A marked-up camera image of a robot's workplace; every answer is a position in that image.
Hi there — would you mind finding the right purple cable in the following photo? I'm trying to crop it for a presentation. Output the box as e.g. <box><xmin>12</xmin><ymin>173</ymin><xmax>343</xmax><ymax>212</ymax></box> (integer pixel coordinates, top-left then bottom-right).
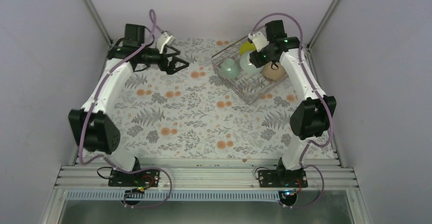
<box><xmin>251</xmin><ymin>12</ymin><xmax>335</xmax><ymax>210</ymax></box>

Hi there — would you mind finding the purple cable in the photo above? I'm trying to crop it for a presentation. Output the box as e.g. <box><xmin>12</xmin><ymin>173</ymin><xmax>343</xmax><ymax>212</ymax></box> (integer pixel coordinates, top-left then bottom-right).
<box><xmin>78</xmin><ymin>9</ymin><xmax>173</xmax><ymax>210</ymax></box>
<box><xmin>251</xmin><ymin>12</ymin><xmax>335</xmax><ymax>210</ymax></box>

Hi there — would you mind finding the beige bowl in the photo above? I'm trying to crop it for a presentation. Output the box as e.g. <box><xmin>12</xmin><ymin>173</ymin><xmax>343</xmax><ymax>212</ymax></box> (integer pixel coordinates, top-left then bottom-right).
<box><xmin>262</xmin><ymin>62</ymin><xmax>287</xmax><ymax>81</ymax></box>

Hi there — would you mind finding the yellow bowl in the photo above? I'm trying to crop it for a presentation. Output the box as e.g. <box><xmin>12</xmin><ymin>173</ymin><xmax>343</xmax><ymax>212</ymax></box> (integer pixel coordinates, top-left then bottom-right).
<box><xmin>239</xmin><ymin>41</ymin><xmax>256</xmax><ymax>56</ymax></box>

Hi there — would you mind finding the celadon green bowl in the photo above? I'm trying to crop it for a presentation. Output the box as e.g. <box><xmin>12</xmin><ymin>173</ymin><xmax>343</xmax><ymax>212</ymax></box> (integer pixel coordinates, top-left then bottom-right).
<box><xmin>220</xmin><ymin>59</ymin><xmax>240</xmax><ymax>79</ymax></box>

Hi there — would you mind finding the pale green pink-base bowl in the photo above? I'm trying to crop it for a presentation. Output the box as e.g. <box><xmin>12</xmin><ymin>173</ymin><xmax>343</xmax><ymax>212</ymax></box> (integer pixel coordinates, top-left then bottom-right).
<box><xmin>239</xmin><ymin>51</ymin><xmax>263</xmax><ymax>75</ymax></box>

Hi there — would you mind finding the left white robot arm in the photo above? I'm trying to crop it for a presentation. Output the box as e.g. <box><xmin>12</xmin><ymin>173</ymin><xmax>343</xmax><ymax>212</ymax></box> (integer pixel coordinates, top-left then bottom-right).
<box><xmin>68</xmin><ymin>24</ymin><xmax>189</xmax><ymax>186</ymax></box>

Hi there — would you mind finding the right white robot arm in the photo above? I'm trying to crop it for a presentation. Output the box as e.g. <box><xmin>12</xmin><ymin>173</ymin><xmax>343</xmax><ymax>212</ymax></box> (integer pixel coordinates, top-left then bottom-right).
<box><xmin>248</xmin><ymin>20</ymin><xmax>337</xmax><ymax>187</ymax></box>

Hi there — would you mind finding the aluminium mounting rail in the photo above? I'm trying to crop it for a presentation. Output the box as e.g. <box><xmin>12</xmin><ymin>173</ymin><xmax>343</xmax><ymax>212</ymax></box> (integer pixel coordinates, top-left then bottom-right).
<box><xmin>55</xmin><ymin>164</ymin><xmax>359</xmax><ymax>190</ymax></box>

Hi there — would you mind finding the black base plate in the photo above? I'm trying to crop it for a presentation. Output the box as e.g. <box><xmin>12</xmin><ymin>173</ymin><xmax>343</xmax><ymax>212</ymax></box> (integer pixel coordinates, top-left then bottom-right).
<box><xmin>108</xmin><ymin>169</ymin><xmax>160</xmax><ymax>188</ymax></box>
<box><xmin>258</xmin><ymin>168</ymin><xmax>308</xmax><ymax>188</ymax></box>

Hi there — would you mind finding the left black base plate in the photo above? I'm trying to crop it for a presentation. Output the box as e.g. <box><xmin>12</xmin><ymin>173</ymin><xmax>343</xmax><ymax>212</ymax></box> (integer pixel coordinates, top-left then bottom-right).
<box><xmin>108</xmin><ymin>169</ymin><xmax>160</xmax><ymax>188</ymax></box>

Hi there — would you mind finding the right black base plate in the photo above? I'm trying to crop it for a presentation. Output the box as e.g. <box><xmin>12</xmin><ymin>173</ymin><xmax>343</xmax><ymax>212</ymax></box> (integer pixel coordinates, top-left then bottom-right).
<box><xmin>258</xmin><ymin>168</ymin><xmax>308</xmax><ymax>188</ymax></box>

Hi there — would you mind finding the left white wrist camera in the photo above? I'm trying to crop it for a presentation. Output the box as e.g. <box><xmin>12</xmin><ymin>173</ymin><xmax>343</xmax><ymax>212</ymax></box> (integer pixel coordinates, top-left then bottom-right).
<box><xmin>156</xmin><ymin>31</ymin><xmax>175</xmax><ymax>54</ymax></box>

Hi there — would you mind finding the wire dish rack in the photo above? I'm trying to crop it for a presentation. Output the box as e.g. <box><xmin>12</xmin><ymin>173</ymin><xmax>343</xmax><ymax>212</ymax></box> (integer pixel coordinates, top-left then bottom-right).
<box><xmin>211</xmin><ymin>36</ymin><xmax>288</xmax><ymax>105</ymax></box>

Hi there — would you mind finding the floral table mat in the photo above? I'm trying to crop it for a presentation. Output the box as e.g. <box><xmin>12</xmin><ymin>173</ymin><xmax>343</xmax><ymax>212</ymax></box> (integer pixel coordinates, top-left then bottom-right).
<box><xmin>108</xmin><ymin>39</ymin><xmax>300</xmax><ymax>159</ymax></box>

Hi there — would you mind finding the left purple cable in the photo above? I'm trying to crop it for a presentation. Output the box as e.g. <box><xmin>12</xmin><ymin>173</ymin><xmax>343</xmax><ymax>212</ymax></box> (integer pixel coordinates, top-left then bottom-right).
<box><xmin>78</xmin><ymin>9</ymin><xmax>173</xmax><ymax>210</ymax></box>

